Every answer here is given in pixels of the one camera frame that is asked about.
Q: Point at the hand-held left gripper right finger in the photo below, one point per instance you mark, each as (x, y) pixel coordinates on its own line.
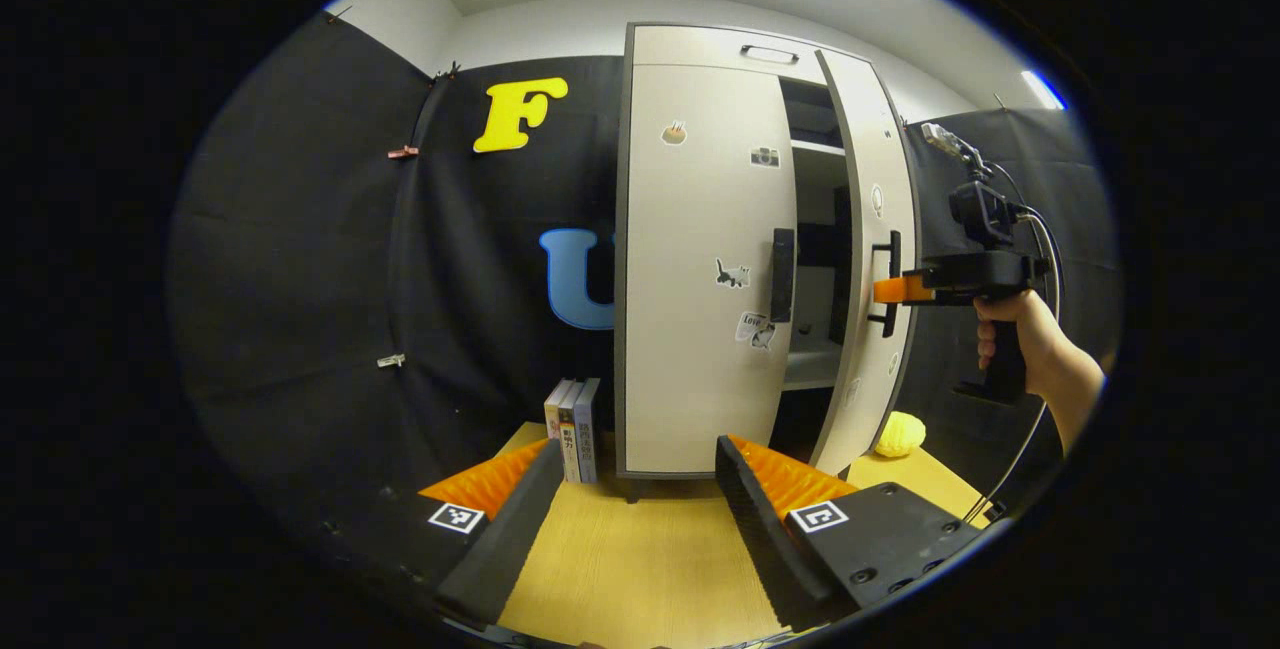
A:
(765, 539)

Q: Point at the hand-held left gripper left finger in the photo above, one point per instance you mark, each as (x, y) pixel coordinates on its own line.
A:
(505, 549)

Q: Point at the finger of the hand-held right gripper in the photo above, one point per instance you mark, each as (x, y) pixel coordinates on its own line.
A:
(890, 289)

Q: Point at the beige cabinet door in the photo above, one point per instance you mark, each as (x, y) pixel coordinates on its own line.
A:
(690, 249)
(875, 149)

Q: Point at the beige double-door shoe cabinet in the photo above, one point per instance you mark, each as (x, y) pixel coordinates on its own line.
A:
(700, 44)

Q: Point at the dark book with yellow label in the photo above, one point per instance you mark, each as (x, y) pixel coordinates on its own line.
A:
(570, 444)

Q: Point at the yellow ribbed ball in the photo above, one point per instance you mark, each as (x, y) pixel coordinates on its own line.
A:
(900, 434)

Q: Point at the grey book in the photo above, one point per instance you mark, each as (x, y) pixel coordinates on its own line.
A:
(589, 429)

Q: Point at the white book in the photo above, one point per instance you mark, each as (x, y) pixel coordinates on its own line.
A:
(553, 409)

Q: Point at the small ceiling light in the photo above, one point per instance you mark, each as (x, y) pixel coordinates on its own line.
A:
(1045, 89)

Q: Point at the white cloth clip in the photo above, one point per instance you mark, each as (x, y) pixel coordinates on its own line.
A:
(391, 361)

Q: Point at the black backdrop cloth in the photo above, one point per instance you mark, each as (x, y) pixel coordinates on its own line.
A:
(290, 259)

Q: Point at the pink cloth clip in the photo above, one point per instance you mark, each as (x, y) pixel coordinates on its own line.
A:
(404, 152)

